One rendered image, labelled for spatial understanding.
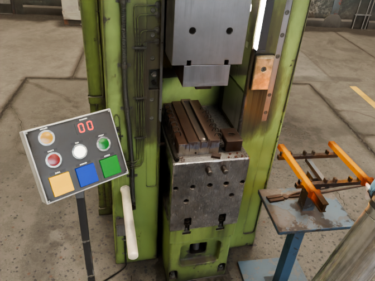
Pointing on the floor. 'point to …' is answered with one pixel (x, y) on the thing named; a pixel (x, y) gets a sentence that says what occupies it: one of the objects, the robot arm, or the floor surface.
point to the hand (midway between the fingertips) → (370, 183)
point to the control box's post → (85, 233)
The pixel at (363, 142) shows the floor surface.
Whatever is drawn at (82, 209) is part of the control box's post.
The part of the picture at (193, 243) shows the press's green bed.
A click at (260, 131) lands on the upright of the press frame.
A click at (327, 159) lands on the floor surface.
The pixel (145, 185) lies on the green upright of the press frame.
